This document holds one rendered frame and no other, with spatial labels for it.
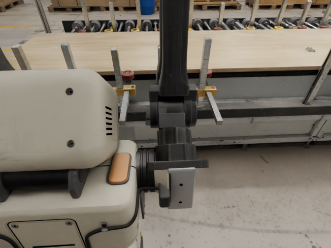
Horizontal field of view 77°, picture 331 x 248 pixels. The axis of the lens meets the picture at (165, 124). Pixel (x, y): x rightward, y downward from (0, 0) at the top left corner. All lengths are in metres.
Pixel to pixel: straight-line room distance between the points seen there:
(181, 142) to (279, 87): 1.46
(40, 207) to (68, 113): 0.15
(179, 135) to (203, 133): 1.51
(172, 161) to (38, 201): 0.22
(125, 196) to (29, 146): 0.15
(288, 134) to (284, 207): 0.70
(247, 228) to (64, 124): 1.58
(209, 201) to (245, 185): 0.35
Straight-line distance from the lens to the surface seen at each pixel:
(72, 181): 0.34
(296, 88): 1.89
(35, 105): 0.34
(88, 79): 0.32
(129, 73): 1.38
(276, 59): 1.75
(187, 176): 0.39
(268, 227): 1.81
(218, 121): 1.12
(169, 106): 0.44
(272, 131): 2.16
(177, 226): 1.66
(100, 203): 0.34
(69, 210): 0.36
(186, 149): 0.41
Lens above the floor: 1.53
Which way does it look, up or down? 41 degrees down
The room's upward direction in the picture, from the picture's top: straight up
